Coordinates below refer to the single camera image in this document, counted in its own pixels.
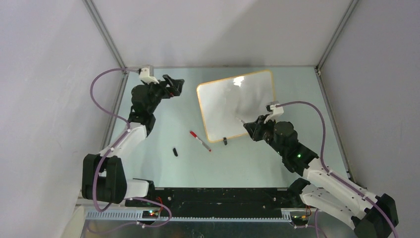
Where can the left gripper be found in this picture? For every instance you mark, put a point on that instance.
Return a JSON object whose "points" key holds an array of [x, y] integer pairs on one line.
{"points": [[173, 89]]}

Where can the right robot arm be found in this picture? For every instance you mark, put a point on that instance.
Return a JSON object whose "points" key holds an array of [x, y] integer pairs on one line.
{"points": [[368, 215]]}

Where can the aluminium frame rail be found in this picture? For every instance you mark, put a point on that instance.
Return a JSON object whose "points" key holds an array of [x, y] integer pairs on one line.
{"points": [[104, 32]]}

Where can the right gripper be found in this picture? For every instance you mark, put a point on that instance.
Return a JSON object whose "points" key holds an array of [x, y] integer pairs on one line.
{"points": [[255, 128]]}

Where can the yellow framed whiteboard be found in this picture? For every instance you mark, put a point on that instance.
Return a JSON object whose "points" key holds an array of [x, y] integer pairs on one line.
{"points": [[244, 96]]}

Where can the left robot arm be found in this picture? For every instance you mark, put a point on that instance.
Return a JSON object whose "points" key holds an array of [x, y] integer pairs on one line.
{"points": [[108, 176]]}

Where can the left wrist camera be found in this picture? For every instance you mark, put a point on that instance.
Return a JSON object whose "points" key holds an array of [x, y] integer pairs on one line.
{"points": [[146, 75]]}

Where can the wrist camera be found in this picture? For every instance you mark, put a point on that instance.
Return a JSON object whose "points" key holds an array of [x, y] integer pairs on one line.
{"points": [[146, 75], [274, 111]]}

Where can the red capped marker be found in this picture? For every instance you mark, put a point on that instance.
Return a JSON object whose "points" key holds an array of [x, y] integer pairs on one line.
{"points": [[201, 141]]}

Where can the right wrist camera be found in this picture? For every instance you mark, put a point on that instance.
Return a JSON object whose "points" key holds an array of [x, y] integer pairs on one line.
{"points": [[274, 111]]}

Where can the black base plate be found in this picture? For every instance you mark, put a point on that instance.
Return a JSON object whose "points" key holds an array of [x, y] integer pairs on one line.
{"points": [[227, 203]]}

